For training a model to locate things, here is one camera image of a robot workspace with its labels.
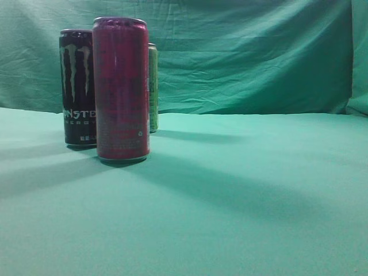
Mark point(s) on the light green energy drink can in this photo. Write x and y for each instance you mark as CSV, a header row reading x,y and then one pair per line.
x,y
153,87

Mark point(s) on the pink energy drink can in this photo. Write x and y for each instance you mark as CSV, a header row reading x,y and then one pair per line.
x,y
121,89

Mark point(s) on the green cloth backdrop and cover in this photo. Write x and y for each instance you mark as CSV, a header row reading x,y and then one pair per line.
x,y
259,166

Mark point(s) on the black Monster energy can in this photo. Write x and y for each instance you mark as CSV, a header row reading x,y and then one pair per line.
x,y
77,77

